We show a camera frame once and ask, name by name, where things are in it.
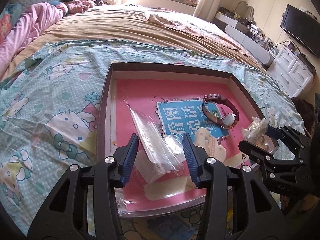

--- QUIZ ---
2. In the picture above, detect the beige curtain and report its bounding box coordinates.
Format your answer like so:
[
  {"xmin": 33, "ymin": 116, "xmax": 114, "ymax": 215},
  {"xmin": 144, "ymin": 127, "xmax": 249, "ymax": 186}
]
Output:
[{"xmin": 193, "ymin": 0, "xmax": 221, "ymax": 22}]

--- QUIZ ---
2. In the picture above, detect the dark floral pillow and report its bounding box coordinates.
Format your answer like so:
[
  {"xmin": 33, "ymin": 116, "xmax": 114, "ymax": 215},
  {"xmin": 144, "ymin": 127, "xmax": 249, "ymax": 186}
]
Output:
[{"xmin": 0, "ymin": 3, "xmax": 22, "ymax": 44}]

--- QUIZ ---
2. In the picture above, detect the white pearl hair clip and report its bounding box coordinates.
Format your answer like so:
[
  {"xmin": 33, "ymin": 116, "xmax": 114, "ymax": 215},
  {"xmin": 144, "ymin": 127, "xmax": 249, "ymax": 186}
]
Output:
[{"xmin": 241, "ymin": 117, "xmax": 268, "ymax": 145}]

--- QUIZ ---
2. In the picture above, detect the white grey dressing table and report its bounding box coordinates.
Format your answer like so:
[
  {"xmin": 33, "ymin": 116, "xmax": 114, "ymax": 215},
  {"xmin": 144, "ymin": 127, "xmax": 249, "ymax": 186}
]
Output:
[{"xmin": 213, "ymin": 12, "xmax": 273, "ymax": 70}]

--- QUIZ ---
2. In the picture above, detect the tan bed blanket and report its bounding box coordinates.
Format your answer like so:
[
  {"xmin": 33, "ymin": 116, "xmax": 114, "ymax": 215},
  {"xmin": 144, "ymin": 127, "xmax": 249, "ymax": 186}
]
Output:
[{"xmin": 1, "ymin": 5, "xmax": 262, "ymax": 80}]

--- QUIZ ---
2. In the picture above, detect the brown leather wrist watch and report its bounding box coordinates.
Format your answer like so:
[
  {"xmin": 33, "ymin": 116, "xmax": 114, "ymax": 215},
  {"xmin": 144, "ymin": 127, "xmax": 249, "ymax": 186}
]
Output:
[{"xmin": 201, "ymin": 94, "xmax": 239, "ymax": 129}]

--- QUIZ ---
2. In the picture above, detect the black flat television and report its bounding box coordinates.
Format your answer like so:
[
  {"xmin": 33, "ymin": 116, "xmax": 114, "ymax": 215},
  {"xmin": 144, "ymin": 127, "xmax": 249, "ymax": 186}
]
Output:
[{"xmin": 280, "ymin": 4, "xmax": 320, "ymax": 58}]

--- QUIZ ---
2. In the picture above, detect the white drawer cabinet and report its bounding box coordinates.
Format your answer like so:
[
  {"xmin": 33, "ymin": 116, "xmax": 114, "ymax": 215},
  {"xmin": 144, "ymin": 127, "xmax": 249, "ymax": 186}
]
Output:
[{"xmin": 267, "ymin": 46, "xmax": 314, "ymax": 98}]

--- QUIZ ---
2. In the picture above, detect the Hello Kitty bed sheet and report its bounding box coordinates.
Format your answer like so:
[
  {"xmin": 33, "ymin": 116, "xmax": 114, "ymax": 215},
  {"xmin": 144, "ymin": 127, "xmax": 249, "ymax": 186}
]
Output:
[{"xmin": 1, "ymin": 40, "xmax": 304, "ymax": 233}]

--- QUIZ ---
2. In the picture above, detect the pink quilt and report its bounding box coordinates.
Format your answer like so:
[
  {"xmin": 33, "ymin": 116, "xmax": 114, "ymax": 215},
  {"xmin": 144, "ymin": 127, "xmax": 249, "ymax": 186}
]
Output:
[{"xmin": 1, "ymin": 2, "xmax": 68, "ymax": 77}]

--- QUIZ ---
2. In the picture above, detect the pink floral light blanket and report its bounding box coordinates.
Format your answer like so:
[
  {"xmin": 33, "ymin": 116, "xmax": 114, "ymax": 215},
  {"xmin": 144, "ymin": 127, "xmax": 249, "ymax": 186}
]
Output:
[{"xmin": 145, "ymin": 8, "xmax": 242, "ymax": 50}]

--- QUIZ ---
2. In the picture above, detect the white hair claw clip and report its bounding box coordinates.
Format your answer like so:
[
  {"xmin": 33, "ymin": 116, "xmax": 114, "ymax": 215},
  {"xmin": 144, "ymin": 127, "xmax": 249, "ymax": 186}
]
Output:
[{"xmin": 194, "ymin": 127, "xmax": 226, "ymax": 163}]

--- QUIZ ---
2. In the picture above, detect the clear plastic zip bag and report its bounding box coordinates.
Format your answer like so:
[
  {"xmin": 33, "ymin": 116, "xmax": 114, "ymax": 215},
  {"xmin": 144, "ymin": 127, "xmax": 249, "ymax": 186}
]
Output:
[{"xmin": 124, "ymin": 101, "xmax": 184, "ymax": 184}]

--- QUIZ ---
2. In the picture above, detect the dark cardboard tray box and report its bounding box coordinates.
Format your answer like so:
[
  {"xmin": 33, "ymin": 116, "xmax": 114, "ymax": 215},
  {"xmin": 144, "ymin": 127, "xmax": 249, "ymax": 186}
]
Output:
[{"xmin": 97, "ymin": 62, "xmax": 264, "ymax": 217}]

